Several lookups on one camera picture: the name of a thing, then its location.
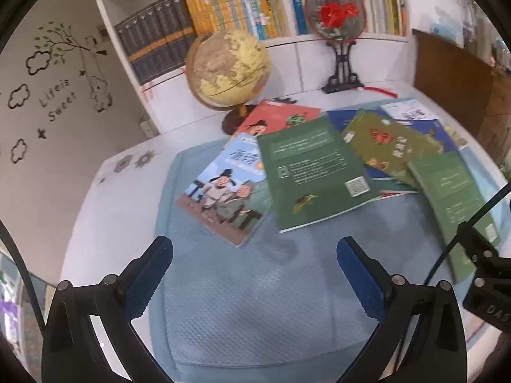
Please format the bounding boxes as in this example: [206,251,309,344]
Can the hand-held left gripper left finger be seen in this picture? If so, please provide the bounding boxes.
[42,235,174,383]

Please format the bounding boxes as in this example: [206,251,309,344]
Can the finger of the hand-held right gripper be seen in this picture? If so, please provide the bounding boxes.
[458,221,511,278]

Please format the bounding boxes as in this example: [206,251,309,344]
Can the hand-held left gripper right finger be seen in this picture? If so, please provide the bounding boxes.
[336,236,468,383]

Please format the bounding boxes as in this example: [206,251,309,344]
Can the olive green insect book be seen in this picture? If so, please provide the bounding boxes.
[342,109,446,190]

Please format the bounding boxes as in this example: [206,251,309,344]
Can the blue book bird print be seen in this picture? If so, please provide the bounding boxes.
[325,108,420,196]

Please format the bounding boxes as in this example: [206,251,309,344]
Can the red book yellow-robed man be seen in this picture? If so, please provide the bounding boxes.
[233,99,322,138]

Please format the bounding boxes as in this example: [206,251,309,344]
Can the row of dark grey books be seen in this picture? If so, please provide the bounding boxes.
[115,0,197,87]

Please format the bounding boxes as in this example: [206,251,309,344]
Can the row of pale-spined books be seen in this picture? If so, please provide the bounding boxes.
[283,0,410,36]

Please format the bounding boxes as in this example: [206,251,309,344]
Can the dark green book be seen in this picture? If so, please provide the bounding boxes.
[407,151,501,285]
[256,116,383,234]

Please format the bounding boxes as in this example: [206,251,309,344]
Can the blue quilted mat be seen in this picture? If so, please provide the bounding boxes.
[154,98,501,368]

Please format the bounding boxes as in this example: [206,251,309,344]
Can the light blue cartoon poets book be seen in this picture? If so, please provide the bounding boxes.
[176,131,274,248]

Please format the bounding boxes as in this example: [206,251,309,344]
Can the red tassel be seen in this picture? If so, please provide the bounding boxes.
[359,84,400,100]

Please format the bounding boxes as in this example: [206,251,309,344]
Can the white bookshelf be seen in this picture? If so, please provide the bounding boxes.
[87,0,412,136]

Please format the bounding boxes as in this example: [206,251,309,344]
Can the yellow desk globe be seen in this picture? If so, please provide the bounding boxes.
[186,30,273,135]

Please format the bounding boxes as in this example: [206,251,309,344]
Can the pale blue box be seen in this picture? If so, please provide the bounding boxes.
[430,10,466,46]

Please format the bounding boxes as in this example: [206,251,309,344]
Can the red flower embroidered fan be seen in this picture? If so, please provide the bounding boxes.
[304,0,367,95]

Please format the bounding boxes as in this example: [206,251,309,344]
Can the cartoon wall decals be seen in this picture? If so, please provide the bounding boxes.
[0,22,114,164]

